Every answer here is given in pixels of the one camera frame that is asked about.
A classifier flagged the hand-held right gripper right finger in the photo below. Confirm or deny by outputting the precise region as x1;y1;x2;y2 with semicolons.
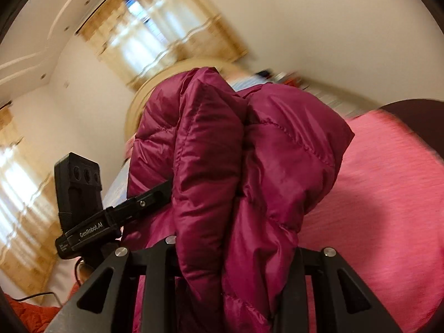
272;246;405;333

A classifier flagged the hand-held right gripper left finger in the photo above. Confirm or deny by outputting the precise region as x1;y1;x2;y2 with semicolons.
45;235;181;333

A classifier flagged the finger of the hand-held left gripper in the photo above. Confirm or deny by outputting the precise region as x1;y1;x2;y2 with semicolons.
117;180;173;228

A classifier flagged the maroon puffer jacket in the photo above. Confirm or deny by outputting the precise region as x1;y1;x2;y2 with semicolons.
121;67;355;333

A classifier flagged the yellow patterned window curtain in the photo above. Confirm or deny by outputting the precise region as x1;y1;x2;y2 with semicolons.
78;0;248;89
0;106;61;292

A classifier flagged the cream wooden headboard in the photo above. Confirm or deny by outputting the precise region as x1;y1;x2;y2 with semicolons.
125;60;226;139

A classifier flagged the pink and blue printed blanket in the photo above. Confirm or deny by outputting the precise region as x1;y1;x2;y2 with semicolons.
104;76;444;333

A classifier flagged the orange textured cloth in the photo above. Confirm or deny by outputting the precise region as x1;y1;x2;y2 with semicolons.
5;293;70;333

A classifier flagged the dark maroon rounded object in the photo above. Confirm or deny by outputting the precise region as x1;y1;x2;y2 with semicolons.
380;99;444;163

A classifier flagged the thin black cable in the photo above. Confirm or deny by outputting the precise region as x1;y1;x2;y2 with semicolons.
14;291;65;307

